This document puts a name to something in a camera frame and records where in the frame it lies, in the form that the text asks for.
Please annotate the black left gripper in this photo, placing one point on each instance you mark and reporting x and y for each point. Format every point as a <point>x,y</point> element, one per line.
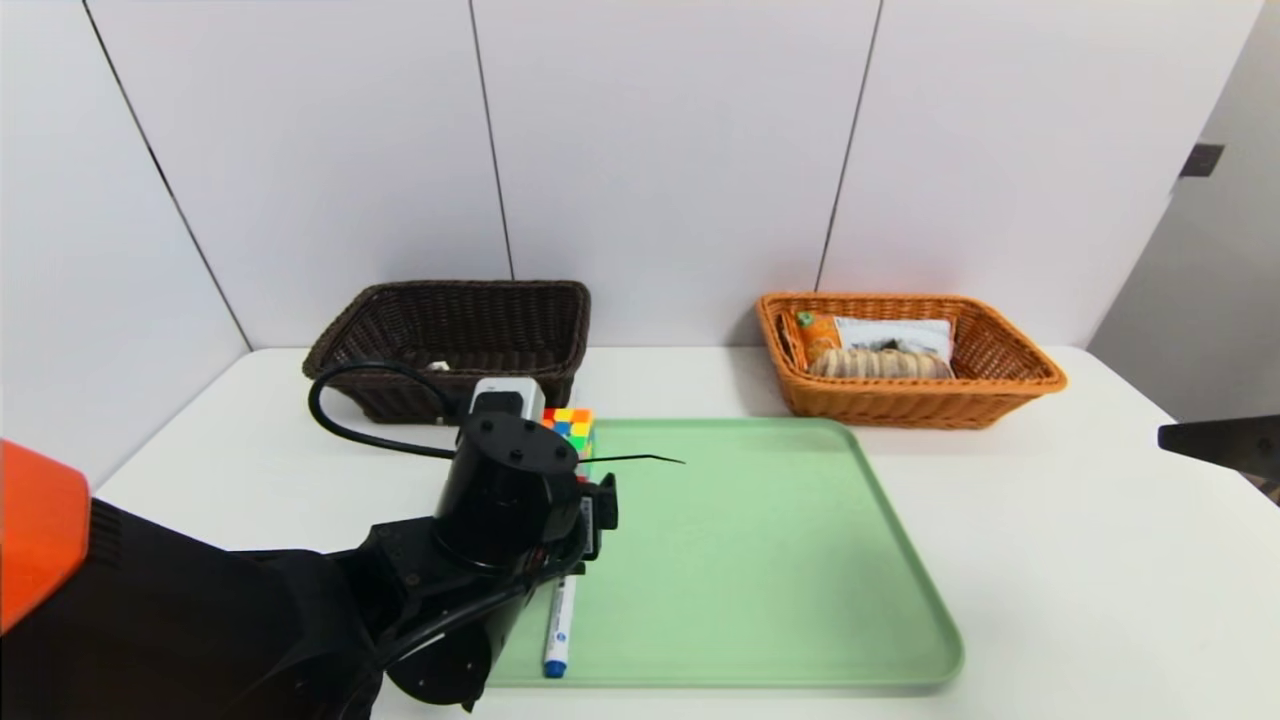
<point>592,524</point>

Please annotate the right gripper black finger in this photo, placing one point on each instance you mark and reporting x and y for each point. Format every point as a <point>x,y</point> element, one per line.
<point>1230,445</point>

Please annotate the multicoloured puzzle cube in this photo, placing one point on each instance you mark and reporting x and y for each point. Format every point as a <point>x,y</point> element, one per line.
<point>570,420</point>

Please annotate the blue white marker pen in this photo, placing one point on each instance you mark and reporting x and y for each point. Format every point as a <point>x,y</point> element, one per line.
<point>558,630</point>

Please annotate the striped brown bread roll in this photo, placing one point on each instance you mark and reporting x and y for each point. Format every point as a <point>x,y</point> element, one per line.
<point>880,364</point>

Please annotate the orange snack bag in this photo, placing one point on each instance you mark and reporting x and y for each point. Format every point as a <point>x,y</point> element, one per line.
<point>890,332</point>

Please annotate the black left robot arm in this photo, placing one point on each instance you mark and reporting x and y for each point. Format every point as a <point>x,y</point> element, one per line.
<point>200,620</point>

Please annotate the dark brown wicker basket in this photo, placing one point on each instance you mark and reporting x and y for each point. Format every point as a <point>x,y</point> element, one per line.
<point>500,310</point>

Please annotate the orange wicker basket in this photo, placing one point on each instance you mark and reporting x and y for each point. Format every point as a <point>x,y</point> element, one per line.
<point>900,405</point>

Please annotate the thin black zip tie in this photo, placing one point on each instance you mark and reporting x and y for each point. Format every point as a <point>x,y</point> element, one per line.
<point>640,459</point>

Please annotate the light green plastic tray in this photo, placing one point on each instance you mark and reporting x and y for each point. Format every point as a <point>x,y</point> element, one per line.
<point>780,580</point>

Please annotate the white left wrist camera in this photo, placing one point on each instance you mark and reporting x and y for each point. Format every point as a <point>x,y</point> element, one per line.
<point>505,390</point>

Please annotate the black wall bracket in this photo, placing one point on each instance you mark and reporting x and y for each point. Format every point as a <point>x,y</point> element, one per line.
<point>1200,162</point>

